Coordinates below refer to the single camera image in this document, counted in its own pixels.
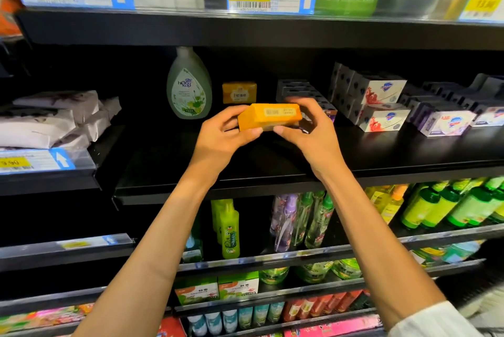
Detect yellow soap box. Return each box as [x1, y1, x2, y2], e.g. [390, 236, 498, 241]
[222, 81, 258, 105]
[238, 103, 302, 132]

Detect pile of white wipe packets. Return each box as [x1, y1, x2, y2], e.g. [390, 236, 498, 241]
[0, 90, 123, 150]

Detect person's left forearm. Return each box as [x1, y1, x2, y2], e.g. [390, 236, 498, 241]
[94, 167, 225, 337]

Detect long pink packet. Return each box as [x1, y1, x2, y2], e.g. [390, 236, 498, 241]
[283, 314, 383, 337]

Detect green lidded wipe tub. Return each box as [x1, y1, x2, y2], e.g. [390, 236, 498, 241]
[331, 258, 363, 280]
[297, 260, 334, 284]
[260, 266, 290, 285]

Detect row of white pink soap boxes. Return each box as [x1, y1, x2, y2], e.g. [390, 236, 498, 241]
[402, 73, 504, 138]

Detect red snack packet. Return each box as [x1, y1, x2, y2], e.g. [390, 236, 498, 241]
[157, 315, 187, 337]

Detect person's left hand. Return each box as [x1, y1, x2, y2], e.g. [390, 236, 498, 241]
[191, 104, 263, 184]

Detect strip of shelf price tags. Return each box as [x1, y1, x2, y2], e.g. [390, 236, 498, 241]
[0, 147, 77, 175]

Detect pale green pump soap bottle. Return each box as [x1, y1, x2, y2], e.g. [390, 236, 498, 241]
[166, 46, 213, 120]

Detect row of purple soap boxes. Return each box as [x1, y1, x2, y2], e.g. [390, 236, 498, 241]
[276, 78, 338, 123]

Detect person's right forearm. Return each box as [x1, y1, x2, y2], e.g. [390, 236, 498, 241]
[319, 161, 447, 331]

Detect green white box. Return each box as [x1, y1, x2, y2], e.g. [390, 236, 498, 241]
[218, 270, 260, 301]
[175, 273, 219, 305]

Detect black store shelf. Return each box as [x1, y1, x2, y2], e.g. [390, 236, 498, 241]
[0, 33, 135, 337]
[16, 6, 504, 337]

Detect person's right hand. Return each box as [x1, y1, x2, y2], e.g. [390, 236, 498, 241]
[273, 96, 348, 184]

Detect stack of air freshener tubs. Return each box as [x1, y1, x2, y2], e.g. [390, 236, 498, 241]
[0, 0, 23, 38]

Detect row of white red soap boxes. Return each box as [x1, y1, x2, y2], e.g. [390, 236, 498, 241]
[329, 62, 411, 133]

